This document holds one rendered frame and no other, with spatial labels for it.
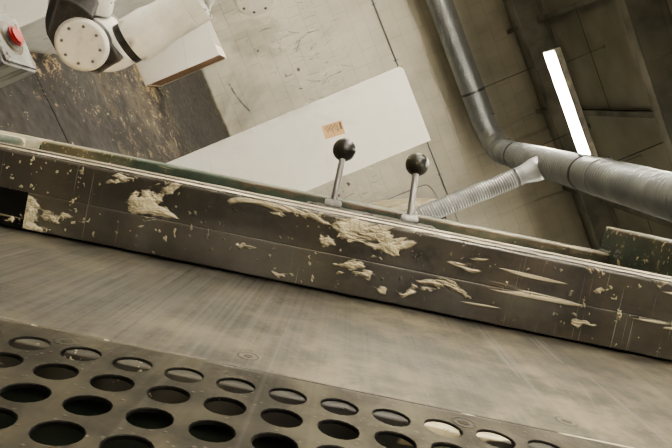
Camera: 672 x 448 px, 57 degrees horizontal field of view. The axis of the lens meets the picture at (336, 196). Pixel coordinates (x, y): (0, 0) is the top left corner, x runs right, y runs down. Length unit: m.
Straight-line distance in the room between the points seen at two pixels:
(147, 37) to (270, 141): 3.56
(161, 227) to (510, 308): 0.32
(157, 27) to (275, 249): 0.53
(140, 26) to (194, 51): 4.81
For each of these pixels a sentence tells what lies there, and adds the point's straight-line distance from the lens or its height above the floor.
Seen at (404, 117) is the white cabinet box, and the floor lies 1.93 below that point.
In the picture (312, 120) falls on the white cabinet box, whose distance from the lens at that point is 4.51.
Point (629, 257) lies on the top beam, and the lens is 1.21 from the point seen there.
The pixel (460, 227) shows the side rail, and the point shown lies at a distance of 1.19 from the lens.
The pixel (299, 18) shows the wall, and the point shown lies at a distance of 8.99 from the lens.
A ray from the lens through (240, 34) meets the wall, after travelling 9.03.
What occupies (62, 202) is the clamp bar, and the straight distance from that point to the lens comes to 0.61.
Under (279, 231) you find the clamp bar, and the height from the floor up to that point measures 1.35.
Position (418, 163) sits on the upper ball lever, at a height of 1.53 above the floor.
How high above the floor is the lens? 1.43
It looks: 2 degrees down
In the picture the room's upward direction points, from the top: 68 degrees clockwise
